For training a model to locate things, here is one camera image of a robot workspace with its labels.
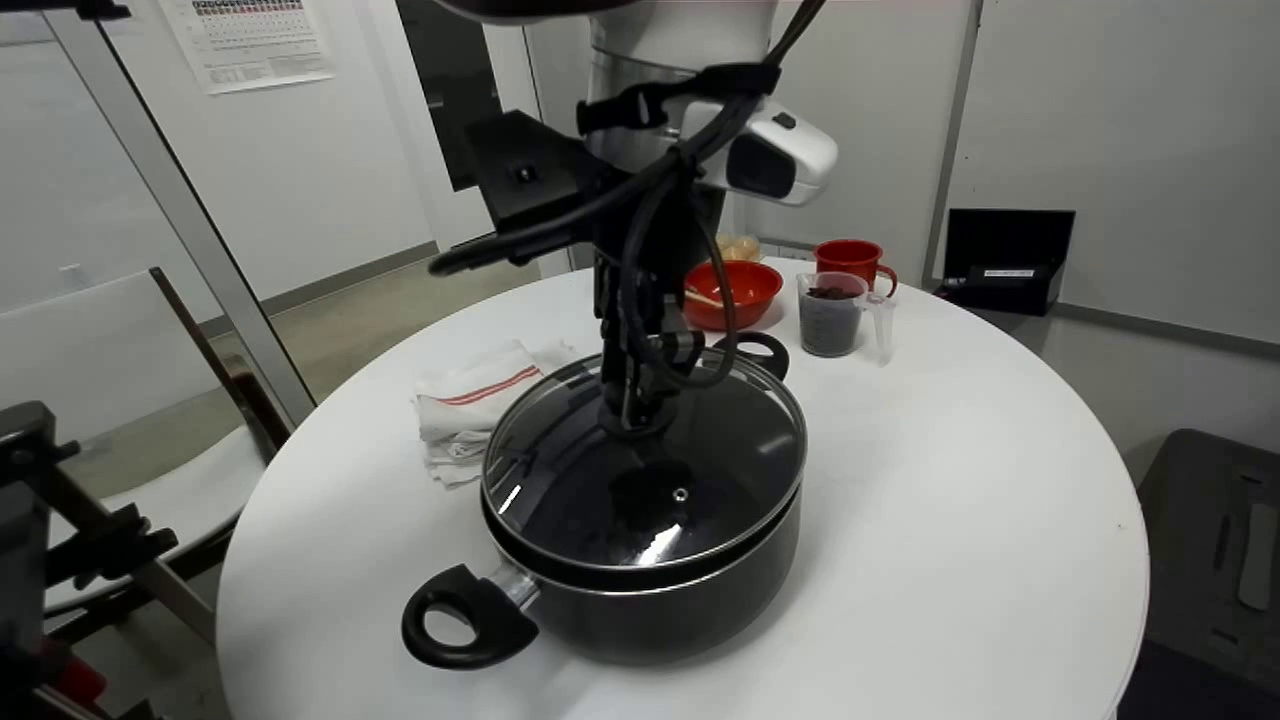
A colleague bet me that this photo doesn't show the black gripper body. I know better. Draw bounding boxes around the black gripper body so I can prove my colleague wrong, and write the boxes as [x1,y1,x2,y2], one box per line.
[596,183,719,357]

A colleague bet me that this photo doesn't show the glass pot lid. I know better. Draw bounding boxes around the glass pot lid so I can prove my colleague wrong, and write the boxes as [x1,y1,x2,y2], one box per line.
[481,357,808,589]

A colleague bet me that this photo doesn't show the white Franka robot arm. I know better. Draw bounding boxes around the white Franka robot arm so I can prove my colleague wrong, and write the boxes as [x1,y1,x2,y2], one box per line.
[429,0,841,430]

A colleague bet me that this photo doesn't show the black cooking pot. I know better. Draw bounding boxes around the black cooking pot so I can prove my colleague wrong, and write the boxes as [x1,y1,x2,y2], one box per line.
[401,333,802,667]

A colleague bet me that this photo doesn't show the pile of beige eggs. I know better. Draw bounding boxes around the pile of beige eggs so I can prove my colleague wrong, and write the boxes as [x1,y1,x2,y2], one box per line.
[719,235,764,265]

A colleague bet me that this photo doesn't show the red plastic bowl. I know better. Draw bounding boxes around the red plastic bowl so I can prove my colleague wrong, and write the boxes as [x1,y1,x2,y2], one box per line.
[684,261,784,333]

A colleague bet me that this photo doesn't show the white red-striped dish towel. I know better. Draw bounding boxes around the white red-striped dish towel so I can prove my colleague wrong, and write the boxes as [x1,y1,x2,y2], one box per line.
[418,339,576,488]

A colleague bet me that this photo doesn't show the clear cup with dark contents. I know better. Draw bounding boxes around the clear cup with dark contents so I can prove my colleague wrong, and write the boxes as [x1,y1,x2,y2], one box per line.
[802,272,868,357]

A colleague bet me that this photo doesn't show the red mug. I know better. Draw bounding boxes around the red mug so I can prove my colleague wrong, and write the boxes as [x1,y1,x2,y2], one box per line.
[815,239,901,300]

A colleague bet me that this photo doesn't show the black metal stand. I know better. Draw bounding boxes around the black metal stand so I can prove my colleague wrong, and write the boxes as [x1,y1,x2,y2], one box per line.
[0,398,175,720]

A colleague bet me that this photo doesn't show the dark grey bin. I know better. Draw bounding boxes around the dark grey bin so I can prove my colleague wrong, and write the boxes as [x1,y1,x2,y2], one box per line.
[1120,427,1280,720]

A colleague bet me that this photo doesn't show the white wall poster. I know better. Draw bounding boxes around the white wall poster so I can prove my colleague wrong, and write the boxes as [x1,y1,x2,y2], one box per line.
[158,0,332,94]

